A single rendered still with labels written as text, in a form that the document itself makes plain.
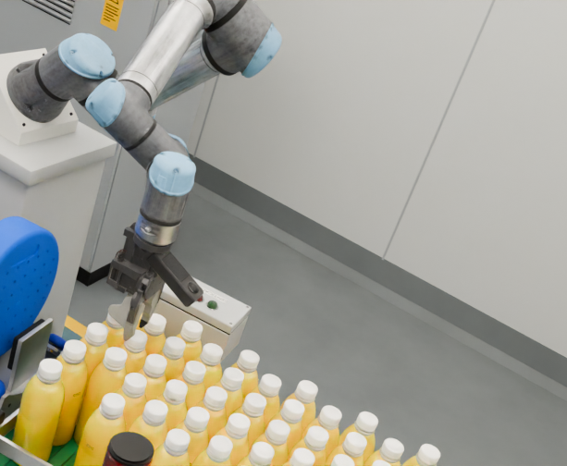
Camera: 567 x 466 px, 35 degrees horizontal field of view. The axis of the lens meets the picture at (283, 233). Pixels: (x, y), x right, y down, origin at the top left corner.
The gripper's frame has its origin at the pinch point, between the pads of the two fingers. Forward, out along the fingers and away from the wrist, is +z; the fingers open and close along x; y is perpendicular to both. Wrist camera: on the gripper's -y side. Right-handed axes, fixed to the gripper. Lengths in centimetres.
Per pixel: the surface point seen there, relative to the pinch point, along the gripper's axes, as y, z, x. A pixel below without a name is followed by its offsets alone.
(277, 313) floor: 18, 113, -205
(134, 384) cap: -6.9, 1.4, 12.1
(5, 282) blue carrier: 23.7, -2.5, 9.4
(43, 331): 17.4, 8.9, 2.7
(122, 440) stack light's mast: -18.1, -13.4, 40.8
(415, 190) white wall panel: -9, 59, -271
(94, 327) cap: 7.0, 1.5, 3.5
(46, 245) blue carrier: 23.7, -5.6, -2.4
